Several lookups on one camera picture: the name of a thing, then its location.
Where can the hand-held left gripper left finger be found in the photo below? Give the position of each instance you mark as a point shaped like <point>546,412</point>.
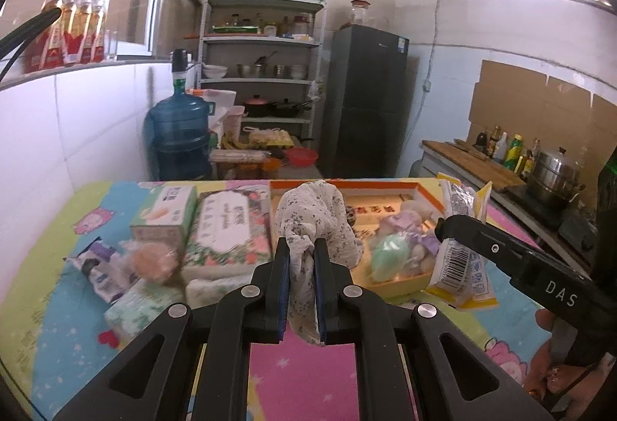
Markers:
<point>285,295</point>

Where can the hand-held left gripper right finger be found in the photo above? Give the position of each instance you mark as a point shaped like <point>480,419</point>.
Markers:
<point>320,305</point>

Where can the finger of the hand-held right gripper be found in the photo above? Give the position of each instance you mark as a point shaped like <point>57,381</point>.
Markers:
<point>482,243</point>

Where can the yellow snack packet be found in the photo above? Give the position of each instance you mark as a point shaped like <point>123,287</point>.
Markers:
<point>458,267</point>

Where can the bagged items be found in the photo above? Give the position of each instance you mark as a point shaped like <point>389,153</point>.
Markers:
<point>405,223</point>

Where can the white floral cloth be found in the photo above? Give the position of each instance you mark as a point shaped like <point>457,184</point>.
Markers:
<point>313,209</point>

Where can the leopard print cloth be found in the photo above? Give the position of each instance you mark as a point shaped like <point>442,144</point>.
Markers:
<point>351,214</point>

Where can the orange rimmed cardboard box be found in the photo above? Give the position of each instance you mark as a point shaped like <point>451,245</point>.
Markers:
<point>385,206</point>

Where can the bun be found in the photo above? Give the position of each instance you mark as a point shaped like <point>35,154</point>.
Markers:
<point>152,259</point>

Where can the small green tissue pack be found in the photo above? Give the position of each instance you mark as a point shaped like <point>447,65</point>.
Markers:
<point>144,310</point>

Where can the purple and white tube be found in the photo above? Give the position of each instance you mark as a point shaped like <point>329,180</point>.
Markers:
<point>99,274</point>

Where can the person's right hand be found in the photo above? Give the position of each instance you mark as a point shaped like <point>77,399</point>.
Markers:
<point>542,368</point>

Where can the black induction cooker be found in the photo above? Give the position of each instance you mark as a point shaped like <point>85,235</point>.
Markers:
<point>530,206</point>

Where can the wooden cutting board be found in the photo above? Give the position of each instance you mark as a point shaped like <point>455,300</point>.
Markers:
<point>472,165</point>

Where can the large floral tissue pack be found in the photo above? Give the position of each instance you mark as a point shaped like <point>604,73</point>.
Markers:
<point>226,228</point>

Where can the grey kitchen counter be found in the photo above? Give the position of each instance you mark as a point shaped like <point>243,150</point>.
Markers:
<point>434,165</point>

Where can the green condiment bottle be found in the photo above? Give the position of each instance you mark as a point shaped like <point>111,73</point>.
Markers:
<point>514,153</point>

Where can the steel steamer pot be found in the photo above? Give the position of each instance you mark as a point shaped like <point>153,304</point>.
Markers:
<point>554,180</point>

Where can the white condiment bottle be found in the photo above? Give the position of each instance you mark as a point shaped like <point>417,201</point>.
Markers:
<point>500,148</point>

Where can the dark sauce bottle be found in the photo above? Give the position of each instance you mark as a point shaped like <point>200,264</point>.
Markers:
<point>482,144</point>

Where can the clear plastic container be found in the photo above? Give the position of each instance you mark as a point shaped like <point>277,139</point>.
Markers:
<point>243,163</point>

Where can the red colander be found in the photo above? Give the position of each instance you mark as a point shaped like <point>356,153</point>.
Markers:
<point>301,157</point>

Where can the green tissue box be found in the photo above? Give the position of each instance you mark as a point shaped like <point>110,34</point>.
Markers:
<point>164,209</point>

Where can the plastic bag of food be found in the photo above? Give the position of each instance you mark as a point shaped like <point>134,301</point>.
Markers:
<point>267,137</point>

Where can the bananas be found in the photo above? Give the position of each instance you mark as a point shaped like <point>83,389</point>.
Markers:
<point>235,144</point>

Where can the dark grey refrigerator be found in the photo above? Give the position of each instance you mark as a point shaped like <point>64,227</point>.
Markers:
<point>366,112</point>

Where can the pale pink bin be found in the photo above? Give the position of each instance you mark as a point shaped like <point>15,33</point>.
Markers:
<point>234,122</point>

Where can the black frying pan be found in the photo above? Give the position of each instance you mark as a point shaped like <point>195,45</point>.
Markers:
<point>287,109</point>

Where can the black pot with red lid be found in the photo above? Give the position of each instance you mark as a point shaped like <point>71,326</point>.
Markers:
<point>255,107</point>

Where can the blue water jug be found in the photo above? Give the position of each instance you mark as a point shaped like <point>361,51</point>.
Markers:
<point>176,132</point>

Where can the white bag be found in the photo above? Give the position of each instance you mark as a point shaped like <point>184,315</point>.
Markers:
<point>219,100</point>

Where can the cartoon printed blanket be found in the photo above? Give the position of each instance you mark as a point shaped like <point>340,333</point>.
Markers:
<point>72,329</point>

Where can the steel bowls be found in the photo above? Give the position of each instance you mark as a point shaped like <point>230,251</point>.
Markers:
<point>254,71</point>

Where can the white bowls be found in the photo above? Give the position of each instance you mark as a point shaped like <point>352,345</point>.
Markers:
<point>214,72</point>

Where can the black water pump dispenser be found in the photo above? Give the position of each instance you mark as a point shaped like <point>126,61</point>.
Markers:
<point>179,64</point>

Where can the grey metal shelf rack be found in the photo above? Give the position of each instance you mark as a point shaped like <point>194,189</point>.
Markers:
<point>250,39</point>

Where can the glass jar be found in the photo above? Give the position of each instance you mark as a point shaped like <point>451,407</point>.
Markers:
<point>360,14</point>

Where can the drinking glass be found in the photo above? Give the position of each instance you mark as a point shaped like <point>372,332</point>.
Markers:
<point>111,46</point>

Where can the shrink-wrapped drink bottle pack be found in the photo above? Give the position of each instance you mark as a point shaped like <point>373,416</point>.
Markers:
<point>62,40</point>

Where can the cardboard sheet on wall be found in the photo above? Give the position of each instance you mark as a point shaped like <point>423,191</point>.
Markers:
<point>530,107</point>

